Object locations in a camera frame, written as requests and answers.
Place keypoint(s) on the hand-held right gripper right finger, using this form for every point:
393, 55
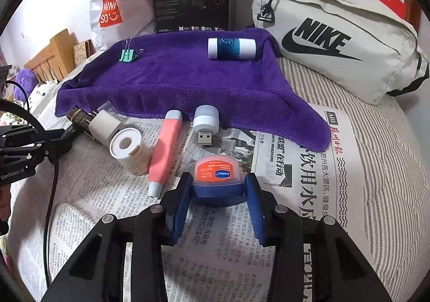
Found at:
258, 216

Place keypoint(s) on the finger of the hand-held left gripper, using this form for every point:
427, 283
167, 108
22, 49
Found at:
57, 151
50, 136

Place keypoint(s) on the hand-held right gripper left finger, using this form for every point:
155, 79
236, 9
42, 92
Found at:
179, 209

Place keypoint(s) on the brown gold lipstick tube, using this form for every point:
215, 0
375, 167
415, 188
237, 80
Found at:
79, 116

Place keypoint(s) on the blue petroleum jelly jar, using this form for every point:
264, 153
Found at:
215, 188

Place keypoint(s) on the pink tube with grey caps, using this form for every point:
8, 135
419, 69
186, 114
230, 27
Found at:
164, 154

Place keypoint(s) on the clear plastic cap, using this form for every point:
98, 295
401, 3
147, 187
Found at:
107, 107

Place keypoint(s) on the white usb night light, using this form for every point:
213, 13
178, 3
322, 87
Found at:
205, 117

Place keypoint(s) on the white spotted pillow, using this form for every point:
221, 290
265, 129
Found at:
40, 90

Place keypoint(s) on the newspaper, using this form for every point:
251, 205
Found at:
218, 261

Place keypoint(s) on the purple plush toy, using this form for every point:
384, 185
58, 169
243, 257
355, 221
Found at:
23, 79

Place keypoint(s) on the white tape roll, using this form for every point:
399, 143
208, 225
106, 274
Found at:
134, 154

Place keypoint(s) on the wooden headboard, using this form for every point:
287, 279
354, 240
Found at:
57, 47

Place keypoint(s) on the small brown patterned box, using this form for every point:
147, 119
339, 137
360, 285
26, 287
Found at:
82, 50

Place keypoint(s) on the green binder clip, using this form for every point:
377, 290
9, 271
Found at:
127, 56

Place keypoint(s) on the purple towel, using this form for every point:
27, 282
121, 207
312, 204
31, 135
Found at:
188, 87

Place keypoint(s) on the striped bed sheet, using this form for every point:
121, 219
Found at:
369, 141

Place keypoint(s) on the blue and white bottle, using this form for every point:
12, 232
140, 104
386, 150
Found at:
231, 48

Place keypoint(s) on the beige sling bag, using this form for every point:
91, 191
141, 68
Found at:
336, 13

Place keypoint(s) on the white wall charger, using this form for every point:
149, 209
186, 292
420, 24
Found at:
104, 126

